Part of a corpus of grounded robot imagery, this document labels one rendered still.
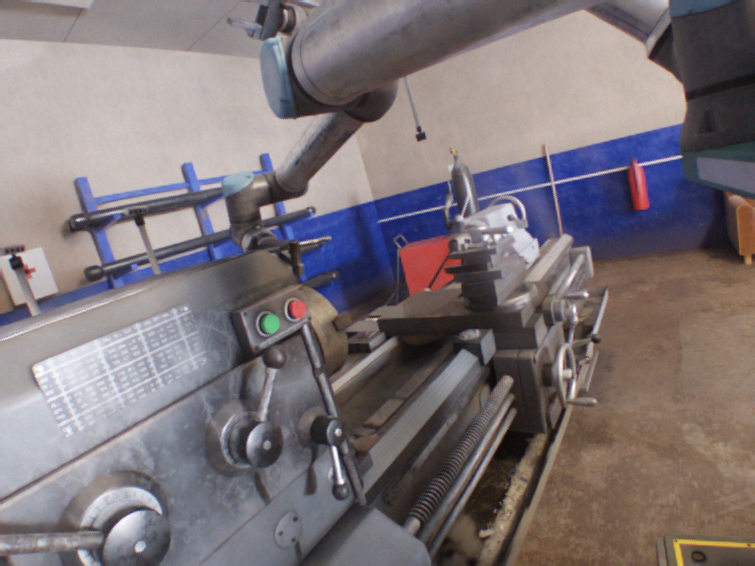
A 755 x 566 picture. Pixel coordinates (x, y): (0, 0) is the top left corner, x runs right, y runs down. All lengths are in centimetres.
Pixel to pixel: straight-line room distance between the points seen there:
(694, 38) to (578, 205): 454
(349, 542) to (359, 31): 75
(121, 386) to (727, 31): 98
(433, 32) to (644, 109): 487
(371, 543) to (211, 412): 37
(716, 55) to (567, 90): 450
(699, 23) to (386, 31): 57
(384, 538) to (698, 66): 95
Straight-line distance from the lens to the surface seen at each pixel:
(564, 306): 143
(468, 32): 39
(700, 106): 86
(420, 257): 428
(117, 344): 54
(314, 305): 95
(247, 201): 115
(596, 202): 531
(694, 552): 141
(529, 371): 134
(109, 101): 443
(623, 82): 525
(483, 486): 148
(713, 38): 85
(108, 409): 55
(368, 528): 81
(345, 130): 85
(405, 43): 43
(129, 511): 51
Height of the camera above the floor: 137
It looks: 11 degrees down
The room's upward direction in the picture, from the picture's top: 15 degrees counter-clockwise
